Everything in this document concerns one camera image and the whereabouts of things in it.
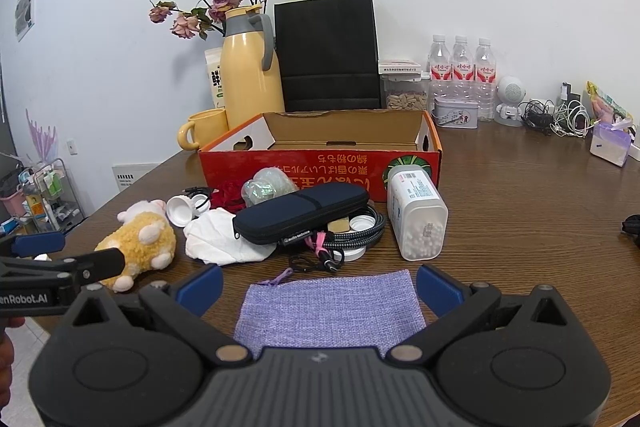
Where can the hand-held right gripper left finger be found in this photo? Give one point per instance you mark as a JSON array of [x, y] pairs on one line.
[[205, 288]]

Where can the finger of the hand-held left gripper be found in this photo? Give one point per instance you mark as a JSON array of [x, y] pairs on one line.
[[37, 244], [102, 263]]

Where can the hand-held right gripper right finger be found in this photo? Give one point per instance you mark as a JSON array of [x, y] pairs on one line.
[[437, 289]]

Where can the white tissue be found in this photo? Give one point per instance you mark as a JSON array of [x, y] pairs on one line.
[[215, 237]]

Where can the small white plastic cup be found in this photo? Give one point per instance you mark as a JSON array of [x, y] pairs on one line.
[[180, 209]]

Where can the red fabric rose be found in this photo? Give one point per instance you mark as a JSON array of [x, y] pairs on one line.
[[227, 198]]

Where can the purple fabric pouch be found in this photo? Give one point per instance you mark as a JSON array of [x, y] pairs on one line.
[[330, 312]]

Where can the iridescent wrap ball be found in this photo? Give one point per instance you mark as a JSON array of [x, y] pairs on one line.
[[265, 187]]

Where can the navy zip case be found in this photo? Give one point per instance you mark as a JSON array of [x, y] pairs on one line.
[[300, 212]]

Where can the orange cardboard box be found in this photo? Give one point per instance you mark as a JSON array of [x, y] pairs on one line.
[[300, 163]]

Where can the white bottle cap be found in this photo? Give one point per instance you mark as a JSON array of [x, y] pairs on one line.
[[361, 224]]

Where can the small tan block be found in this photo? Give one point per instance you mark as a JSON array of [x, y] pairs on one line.
[[339, 227]]

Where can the yellow mug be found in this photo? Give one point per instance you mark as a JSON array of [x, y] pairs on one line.
[[210, 127]]

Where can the printed tin box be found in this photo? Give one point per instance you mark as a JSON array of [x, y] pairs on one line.
[[455, 114]]

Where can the clear seed container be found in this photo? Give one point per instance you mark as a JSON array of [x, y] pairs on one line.
[[405, 99]]

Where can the black object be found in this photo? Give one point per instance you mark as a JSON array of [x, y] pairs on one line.
[[632, 232]]

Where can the white robot figure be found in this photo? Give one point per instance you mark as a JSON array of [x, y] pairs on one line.
[[510, 94]]

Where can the white milk carton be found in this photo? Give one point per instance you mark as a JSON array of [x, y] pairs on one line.
[[215, 77]]

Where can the yellow thermos jug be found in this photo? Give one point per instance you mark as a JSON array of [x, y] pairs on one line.
[[250, 77]]

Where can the clear water bottle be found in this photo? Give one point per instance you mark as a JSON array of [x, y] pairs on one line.
[[462, 64], [439, 62], [485, 72]]

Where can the small white carton box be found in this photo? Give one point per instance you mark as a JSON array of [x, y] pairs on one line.
[[400, 68]]

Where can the purple tissue pack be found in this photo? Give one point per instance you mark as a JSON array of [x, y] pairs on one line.
[[610, 144]]

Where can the small black device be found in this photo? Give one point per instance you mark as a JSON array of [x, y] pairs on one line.
[[567, 94]]

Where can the colourful snack packet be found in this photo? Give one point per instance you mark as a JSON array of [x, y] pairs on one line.
[[607, 104]]

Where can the black paper bag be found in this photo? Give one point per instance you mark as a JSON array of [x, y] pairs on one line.
[[325, 52]]

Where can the white wall panel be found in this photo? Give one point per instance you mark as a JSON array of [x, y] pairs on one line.
[[135, 177]]

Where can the white wall outlet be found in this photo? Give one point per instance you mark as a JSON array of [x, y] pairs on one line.
[[73, 147]]

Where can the purple wall decoration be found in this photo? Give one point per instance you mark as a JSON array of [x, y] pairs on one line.
[[42, 139]]

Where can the wall poster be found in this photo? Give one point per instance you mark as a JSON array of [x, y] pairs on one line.
[[25, 9]]

